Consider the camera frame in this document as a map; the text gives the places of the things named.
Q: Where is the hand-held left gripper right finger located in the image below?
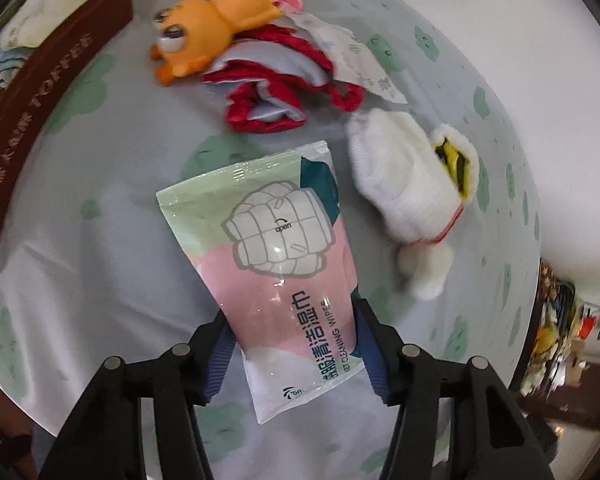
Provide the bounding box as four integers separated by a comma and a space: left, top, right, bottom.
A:
354, 298, 553, 480

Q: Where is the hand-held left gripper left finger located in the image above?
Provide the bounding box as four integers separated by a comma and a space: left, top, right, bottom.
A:
37, 310, 241, 480

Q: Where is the pastel wet wipes packet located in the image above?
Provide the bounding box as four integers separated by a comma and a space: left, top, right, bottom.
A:
156, 141, 368, 426

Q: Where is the white plush toy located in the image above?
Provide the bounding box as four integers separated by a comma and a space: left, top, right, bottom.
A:
345, 108, 481, 302

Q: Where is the red and grey cloth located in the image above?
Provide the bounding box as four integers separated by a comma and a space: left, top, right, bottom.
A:
201, 25, 365, 134

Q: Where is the maroon cardboard box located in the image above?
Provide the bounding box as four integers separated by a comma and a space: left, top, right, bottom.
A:
0, 0, 133, 286

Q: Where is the orange plush toy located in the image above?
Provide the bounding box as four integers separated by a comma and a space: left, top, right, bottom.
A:
149, 0, 281, 86

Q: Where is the colourful clutter pile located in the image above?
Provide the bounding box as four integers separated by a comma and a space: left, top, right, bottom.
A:
520, 260, 600, 431

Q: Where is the green cloud print tablecloth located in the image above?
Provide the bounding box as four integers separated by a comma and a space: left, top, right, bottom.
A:
0, 0, 543, 480

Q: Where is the white sachet with pink ribbon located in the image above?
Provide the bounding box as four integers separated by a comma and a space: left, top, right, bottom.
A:
272, 0, 408, 106

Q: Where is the light blue cloth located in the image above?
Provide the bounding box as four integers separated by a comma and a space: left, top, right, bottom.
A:
0, 42, 31, 97

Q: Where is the white folded cloth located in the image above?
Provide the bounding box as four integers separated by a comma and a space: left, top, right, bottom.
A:
0, 0, 93, 53

